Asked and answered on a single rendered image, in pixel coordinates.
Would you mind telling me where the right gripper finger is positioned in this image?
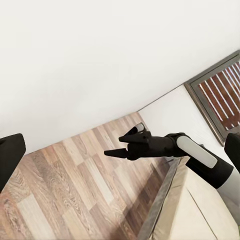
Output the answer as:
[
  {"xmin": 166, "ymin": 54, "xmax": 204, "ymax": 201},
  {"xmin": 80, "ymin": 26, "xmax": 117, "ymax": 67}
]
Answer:
[
  {"xmin": 118, "ymin": 131, "xmax": 149, "ymax": 145},
  {"xmin": 104, "ymin": 148, "xmax": 139, "ymax": 160}
]

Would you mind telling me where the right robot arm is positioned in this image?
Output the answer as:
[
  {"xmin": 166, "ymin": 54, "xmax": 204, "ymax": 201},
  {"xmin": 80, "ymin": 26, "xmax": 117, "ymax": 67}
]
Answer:
[{"xmin": 104, "ymin": 122, "xmax": 240, "ymax": 208}]

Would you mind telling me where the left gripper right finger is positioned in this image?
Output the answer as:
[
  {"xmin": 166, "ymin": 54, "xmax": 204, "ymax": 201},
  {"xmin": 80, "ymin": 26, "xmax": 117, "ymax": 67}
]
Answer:
[{"xmin": 224, "ymin": 132, "xmax": 240, "ymax": 173}]

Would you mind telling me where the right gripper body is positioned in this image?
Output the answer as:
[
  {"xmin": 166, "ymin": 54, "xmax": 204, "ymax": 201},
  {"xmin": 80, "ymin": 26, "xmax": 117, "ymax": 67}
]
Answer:
[{"xmin": 127, "ymin": 131, "xmax": 166, "ymax": 161}]

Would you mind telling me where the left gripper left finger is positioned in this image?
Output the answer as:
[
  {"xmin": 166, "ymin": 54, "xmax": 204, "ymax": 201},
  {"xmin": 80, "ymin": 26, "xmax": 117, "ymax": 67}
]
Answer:
[{"xmin": 0, "ymin": 133, "xmax": 26, "ymax": 193}]

